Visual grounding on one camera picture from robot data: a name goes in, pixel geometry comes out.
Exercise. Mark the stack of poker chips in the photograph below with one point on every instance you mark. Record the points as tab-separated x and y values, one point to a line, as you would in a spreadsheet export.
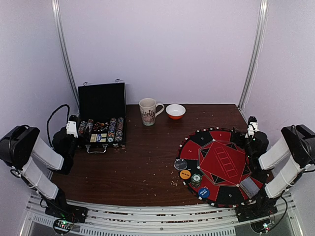
196	180

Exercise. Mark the white floral ceramic mug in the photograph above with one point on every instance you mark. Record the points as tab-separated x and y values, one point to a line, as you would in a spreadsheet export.
149	110

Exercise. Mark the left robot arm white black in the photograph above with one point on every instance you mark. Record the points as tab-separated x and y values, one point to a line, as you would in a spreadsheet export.
28	156

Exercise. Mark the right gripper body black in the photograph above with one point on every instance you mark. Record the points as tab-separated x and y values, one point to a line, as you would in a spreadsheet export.
247	146

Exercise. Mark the black dealer button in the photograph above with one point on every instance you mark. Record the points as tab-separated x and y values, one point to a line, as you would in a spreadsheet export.
180	164

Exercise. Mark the deck of playing cards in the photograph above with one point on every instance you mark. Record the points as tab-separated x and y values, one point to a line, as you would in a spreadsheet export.
249	187

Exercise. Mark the orange big blind button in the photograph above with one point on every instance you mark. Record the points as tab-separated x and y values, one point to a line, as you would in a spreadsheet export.
185	174

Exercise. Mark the aluminium front rail base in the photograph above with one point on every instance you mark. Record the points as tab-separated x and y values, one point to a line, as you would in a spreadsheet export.
190	220

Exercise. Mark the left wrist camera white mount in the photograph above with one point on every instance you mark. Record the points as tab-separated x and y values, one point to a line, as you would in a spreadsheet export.
71	126

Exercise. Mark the blue small blind button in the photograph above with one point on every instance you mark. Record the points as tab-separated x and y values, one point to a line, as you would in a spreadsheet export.
204	192

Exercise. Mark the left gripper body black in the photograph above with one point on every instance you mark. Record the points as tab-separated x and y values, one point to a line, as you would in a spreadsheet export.
70	151

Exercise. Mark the left aluminium frame post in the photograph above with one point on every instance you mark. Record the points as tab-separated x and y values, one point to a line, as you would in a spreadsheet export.
65	56

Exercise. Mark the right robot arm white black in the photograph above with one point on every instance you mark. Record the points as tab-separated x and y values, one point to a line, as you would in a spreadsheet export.
286	160

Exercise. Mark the orange white ceramic bowl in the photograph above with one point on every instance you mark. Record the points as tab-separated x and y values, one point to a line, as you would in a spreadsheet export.
175	111

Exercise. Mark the black poker chip case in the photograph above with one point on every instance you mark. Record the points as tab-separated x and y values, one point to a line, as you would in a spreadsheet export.
102	116

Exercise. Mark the right aluminium frame post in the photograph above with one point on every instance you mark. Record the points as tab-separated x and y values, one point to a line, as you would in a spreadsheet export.
253	65

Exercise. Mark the red black poker mat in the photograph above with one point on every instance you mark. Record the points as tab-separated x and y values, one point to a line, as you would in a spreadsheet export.
215	154

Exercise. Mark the aluminium frame post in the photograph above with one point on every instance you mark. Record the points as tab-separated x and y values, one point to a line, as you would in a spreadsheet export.
65	56
253	65

